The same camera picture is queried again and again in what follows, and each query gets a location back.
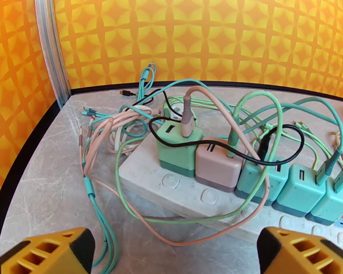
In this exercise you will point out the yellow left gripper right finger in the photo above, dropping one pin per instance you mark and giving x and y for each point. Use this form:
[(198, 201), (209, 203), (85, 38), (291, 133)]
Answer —
[(303, 256)]

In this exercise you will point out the two-tone green USB charger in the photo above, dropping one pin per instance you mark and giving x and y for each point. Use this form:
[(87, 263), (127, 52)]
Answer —
[(175, 154)]

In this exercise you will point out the aluminium frame post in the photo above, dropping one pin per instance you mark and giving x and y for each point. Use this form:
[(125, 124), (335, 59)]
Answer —
[(53, 53)]

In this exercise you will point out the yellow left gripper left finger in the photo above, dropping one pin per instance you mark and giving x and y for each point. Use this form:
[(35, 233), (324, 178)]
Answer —
[(45, 253)]

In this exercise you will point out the teal USB charger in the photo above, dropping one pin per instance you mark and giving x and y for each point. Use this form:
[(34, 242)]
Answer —
[(254, 182), (330, 204), (298, 190)]

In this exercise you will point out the pink USB charger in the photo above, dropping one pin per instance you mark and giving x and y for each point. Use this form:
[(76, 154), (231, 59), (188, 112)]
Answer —
[(215, 169)]

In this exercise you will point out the long white power strip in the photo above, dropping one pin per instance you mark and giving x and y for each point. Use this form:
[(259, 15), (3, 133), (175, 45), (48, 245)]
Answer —
[(157, 179)]

